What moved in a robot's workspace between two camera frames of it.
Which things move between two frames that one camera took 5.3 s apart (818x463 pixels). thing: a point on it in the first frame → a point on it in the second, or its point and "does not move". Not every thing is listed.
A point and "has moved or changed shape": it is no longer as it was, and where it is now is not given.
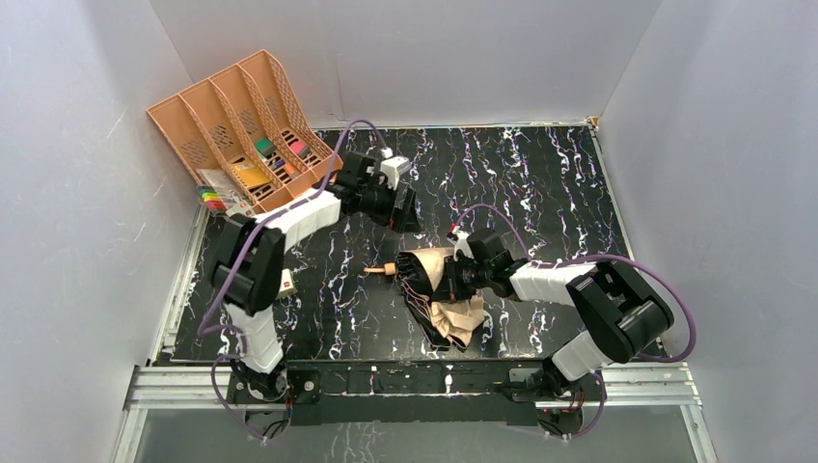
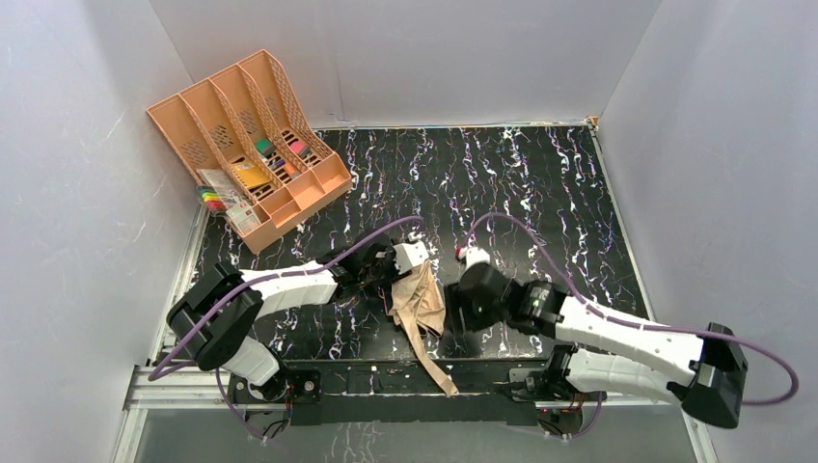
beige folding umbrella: (443, 323) has moved or changed shape
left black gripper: (396, 205) → (384, 273)
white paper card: (223, 184) does not move
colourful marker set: (211, 198) does not move
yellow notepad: (251, 176) does not move
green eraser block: (265, 147) does not move
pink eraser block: (301, 149) does not move
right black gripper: (449, 281) → (455, 301)
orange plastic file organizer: (250, 120) does not move
